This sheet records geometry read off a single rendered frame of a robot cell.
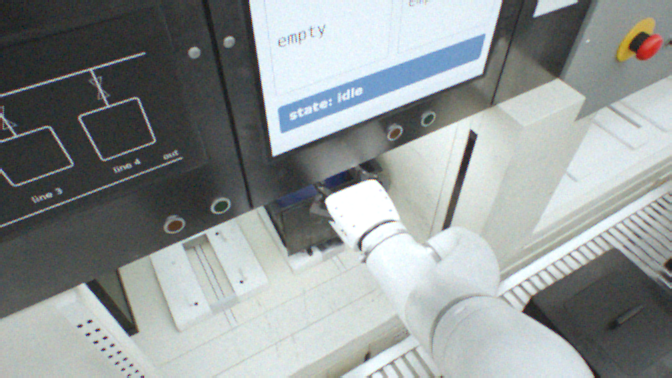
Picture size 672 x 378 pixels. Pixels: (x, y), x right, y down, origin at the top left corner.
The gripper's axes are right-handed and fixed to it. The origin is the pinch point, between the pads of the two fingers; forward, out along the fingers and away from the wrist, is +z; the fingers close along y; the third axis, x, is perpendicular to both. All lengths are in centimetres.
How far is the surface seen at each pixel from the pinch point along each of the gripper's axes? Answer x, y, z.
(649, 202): -44, 94, -16
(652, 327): -33, 54, -44
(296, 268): -29.8, -8.6, 2.9
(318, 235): -21.9, -2.5, 3.7
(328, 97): 32.3, -9.2, -17.1
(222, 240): -29.3, -21.1, 17.6
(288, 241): -19.2, -9.4, 3.4
